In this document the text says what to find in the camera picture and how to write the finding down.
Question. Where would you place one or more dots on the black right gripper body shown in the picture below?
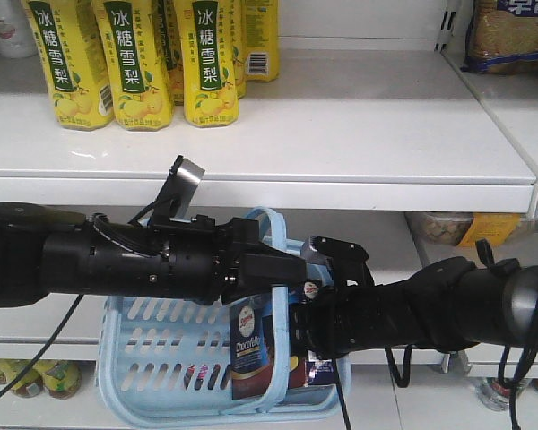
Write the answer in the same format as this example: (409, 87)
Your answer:
(353, 322)

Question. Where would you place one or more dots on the white store shelving unit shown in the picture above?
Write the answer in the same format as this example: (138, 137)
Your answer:
(371, 112)

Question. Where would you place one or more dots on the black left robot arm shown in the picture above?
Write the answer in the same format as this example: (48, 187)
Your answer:
(44, 251)

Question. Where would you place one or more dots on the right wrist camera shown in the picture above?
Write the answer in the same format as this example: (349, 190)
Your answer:
(346, 261)

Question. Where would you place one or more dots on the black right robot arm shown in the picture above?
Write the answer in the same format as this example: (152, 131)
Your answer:
(448, 306)

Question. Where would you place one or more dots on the dark blue chocolate cookie box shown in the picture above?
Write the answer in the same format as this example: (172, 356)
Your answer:
(304, 332)

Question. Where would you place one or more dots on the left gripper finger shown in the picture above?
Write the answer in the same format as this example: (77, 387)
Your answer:
(257, 273)
(243, 236)

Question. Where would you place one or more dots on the blue cracker package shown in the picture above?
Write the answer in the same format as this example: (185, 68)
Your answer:
(502, 37)

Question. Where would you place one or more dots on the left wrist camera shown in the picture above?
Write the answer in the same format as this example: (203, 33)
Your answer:
(176, 194)

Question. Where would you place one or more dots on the yellow pear drink bottle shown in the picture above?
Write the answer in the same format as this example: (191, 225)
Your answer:
(137, 72)
(210, 89)
(73, 62)

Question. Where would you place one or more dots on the clear tub of cookies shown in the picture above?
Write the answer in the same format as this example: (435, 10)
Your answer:
(465, 228)

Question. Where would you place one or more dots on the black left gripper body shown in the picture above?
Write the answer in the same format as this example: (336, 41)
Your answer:
(198, 260)

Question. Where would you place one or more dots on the light blue plastic basket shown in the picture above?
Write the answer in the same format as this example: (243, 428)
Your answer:
(165, 364)

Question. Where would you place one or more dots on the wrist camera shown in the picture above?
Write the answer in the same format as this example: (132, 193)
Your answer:
(346, 261)
(176, 194)

